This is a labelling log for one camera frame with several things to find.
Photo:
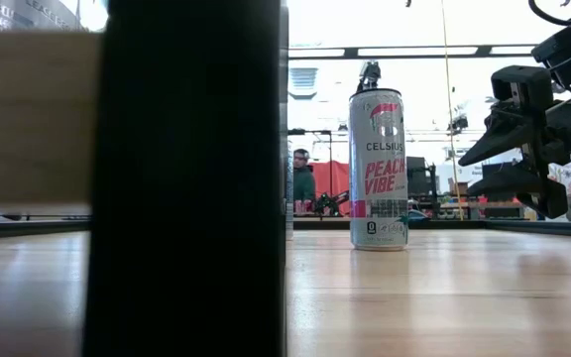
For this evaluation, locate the black vertical post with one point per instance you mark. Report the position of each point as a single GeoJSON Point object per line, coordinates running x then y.
{"type": "Point", "coordinates": [181, 173]}

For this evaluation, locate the yellow vertical pole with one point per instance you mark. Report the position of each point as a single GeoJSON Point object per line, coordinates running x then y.
{"type": "Point", "coordinates": [448, 74]}

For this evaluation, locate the white Celsius can black lid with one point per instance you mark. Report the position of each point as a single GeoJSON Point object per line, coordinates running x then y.
{"type": "Point", "coordinates": [33, 15]}
{"type": "Point", "coordinates": [378, 168]}

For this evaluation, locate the black computer monitor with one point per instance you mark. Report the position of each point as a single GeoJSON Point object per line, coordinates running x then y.
{"type": "Point", "coordinates": [417, 176]}

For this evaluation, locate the person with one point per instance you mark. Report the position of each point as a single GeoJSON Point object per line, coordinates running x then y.
{"type": "Point", "coordinates": [304, 178]}

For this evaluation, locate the red cloth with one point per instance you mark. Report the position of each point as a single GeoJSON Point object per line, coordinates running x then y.
{"type": "Point", "coordinates": [332, 176]}

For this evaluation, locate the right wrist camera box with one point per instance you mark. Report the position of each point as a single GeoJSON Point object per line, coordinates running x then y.
{"type": "Point", "coordinates": [522, 86]}

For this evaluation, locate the background black robot arm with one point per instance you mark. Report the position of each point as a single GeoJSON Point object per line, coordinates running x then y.
{"type": "Point", "coordinates": [332, 203]}

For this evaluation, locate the black stand frame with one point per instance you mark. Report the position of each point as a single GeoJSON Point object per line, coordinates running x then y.
{"type": "Point", "coordinates": [315, 132]}

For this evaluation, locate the small hanging black camera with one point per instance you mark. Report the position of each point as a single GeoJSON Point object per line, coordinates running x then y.
{"type": "Point", "coordinates": [459, 124]}

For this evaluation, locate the ceiling air vent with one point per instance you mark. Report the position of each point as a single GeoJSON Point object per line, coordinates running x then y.
{"type": "Point", "coordinates": [303, 82]}

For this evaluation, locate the dark small monitor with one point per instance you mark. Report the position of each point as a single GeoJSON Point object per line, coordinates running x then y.
{"type": "Point", "coordinates": [493, 169]}

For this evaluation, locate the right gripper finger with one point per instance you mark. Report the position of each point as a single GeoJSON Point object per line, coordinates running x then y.
{"type": "Point", "coordinates": [503, 139]}
{"type": "Point", "coordinates": [513, 184]}

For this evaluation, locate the wooden shelf board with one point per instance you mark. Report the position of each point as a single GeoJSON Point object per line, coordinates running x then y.
{"type": "Point", "coordinates": [28, 114]}

